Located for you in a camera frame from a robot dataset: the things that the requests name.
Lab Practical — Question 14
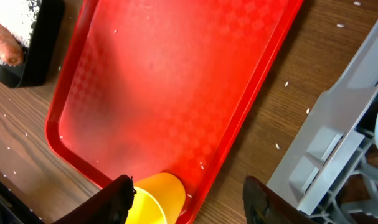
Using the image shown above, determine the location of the red serving tray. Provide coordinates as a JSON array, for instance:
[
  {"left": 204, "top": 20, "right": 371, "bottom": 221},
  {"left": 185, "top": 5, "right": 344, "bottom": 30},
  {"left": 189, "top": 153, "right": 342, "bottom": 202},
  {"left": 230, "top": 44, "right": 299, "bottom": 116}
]
[{"left": 45, "top": 0, "right": 301, "bottom": 223}]

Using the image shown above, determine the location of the orange carrot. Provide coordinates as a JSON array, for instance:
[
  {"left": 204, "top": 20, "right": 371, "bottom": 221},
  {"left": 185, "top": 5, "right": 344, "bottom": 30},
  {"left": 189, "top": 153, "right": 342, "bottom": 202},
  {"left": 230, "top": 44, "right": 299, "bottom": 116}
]
[{"left": 0, "top": 24, "right": 24, "bottom": 66}]

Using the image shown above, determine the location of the grey dishwasher rack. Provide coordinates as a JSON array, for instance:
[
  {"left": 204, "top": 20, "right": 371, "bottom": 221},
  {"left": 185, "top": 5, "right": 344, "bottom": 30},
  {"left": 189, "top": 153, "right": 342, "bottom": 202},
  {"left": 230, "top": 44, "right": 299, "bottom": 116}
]
[{"left": 267, "top": 20, "right": 378, "bottom": 223}]

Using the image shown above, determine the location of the yellow plastic cup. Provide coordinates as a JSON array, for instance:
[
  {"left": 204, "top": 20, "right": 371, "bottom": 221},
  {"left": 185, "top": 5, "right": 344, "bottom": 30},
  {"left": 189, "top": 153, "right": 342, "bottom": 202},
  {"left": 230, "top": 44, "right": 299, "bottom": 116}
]
[{"left": 126, "top": 172, "right": 186, "bottom": 224}]

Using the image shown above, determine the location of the white rice pile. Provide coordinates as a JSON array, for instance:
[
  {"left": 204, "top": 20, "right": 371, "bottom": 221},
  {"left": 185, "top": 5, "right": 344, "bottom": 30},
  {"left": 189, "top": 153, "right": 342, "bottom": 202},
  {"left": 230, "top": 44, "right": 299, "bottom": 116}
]
[{"left": 0, "top": 0, "right": 41, "bottom": 52}]

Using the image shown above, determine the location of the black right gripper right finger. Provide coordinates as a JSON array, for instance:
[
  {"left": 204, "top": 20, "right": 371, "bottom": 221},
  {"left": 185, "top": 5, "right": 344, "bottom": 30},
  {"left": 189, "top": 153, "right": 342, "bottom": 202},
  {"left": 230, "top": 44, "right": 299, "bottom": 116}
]
[{"left": 242, "top": 175, "right": 313, "bottom": 224}]

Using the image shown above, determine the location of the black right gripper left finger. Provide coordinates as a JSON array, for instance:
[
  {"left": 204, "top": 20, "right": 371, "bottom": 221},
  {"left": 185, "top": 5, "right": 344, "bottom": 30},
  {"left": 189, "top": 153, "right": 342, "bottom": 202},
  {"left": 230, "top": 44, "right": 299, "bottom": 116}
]
[{"left": 54, "top": 175, "right": 136, "bottom": 224}]

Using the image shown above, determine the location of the black plastic tray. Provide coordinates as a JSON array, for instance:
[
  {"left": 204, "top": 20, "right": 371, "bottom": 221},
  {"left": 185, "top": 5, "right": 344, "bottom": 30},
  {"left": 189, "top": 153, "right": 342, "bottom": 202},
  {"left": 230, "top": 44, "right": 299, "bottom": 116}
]
[{"left": 0, "top": 0, "right": 65, "bottom": 88}]

